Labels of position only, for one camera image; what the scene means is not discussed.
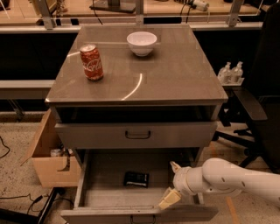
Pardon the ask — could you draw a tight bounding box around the open lower grey drawer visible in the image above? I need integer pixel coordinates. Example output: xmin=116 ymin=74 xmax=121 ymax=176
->
xmin=61 ymin=149 xmax=218 ymax=224

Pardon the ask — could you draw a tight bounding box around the black office chair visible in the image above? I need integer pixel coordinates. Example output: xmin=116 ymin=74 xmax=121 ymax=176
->
xmin=213 ymin=3 xmax=280 ymax=173

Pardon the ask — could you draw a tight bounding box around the clear pump bottle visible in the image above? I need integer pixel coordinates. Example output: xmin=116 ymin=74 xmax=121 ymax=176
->
xmin=230 ymin=61 xmax=243 ymax=83
xmin=218 ymin=62 xmax=231 ymax=84

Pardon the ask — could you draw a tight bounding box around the left clear pump bottle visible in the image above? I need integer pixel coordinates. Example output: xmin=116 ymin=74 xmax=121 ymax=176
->
xmin=218 ymin=62 xmax=231 ymax=84

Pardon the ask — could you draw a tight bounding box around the right clear pump bottle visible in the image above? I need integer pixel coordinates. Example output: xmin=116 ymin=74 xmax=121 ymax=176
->
xmin=230 ymin=61 xmax=243 ymax=83

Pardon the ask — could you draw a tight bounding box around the white ceramic bowl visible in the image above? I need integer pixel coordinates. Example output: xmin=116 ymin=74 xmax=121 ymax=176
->
xmin=127 ymin=31 xmax=158 ymax=57

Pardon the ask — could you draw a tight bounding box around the upper grey drawer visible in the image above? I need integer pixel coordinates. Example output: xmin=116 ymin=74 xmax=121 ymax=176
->
xmin=55 ymin=122 xmax=217 ymax=149

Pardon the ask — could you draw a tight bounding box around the white power adapter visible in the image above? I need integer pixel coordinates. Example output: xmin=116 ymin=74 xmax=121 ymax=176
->
xmin=193 ymin=0 xmax=209 ymax=11

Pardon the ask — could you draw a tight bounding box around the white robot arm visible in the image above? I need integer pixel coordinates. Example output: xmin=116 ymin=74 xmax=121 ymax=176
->
xmin=158 ymin=157 xmax=280 ymax=210

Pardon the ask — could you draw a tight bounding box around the black monitor stand base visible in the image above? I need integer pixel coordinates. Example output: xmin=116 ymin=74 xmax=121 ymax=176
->
xmin=89 ymin=0 xmax=136 ymax=13

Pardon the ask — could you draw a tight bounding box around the red coca-cola can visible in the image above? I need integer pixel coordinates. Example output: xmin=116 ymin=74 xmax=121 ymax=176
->
xmin=80 ymin=44 xmax=103 ymax=81

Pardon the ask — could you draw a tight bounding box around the dark blueberry rxbar wrapper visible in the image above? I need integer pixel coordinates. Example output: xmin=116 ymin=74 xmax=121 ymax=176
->
xmin=123 ymin=171 xmax=149 ymax=187

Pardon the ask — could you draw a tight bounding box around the grey metal drawer cabinet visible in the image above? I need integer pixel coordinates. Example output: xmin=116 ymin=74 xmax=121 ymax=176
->
xmin=45 ymin=24 xmax=229 ymax=224

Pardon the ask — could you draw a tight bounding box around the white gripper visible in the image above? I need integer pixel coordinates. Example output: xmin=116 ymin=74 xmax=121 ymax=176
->
xmin=158 ymin=161 xmax=194 ymax=210

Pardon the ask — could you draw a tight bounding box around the black floor cable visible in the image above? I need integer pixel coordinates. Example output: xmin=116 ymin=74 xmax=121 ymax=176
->
xmin=0 ymin=192 xmax=75 ymax=216

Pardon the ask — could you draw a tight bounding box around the brown cardboard box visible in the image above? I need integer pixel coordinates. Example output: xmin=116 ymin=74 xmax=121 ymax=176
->
xmin=22 ymin=110 xmax=81 ymax=187

